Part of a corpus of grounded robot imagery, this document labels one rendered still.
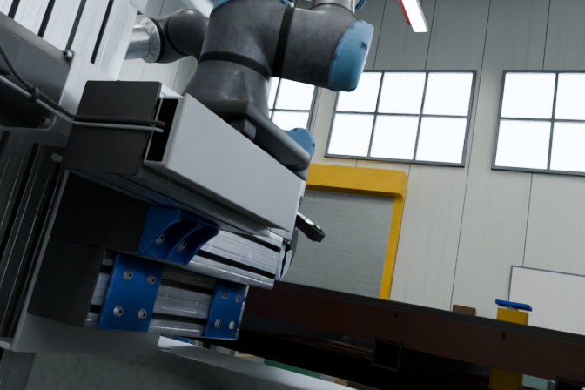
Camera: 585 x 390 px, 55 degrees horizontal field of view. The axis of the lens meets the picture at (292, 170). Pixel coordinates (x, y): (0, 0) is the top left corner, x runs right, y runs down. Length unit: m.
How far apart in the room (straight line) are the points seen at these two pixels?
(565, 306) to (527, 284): 0.59
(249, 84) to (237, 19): 0.11
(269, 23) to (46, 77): 0.41
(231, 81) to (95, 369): 0.77
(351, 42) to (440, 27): 10.36
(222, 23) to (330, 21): 0.17
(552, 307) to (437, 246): 1.92
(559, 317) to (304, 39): 8.76
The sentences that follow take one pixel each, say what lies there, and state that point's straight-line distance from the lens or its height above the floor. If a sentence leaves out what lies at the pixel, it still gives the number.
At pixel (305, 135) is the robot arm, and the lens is 1.25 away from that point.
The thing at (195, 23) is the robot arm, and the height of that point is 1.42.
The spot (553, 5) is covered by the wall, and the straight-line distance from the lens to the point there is 11.20.
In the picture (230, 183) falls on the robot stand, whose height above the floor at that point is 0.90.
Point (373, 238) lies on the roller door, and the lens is 9.96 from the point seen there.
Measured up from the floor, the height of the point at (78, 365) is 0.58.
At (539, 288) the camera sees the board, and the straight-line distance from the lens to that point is 9.50.
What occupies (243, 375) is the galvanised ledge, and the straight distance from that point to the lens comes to 0.93.
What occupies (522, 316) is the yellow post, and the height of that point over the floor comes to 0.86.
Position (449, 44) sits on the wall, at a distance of 11.01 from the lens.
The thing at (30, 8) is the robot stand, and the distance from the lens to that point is 0.79.
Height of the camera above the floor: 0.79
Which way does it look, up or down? 14 degrees up
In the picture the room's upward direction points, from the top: 12 degrees clockwise
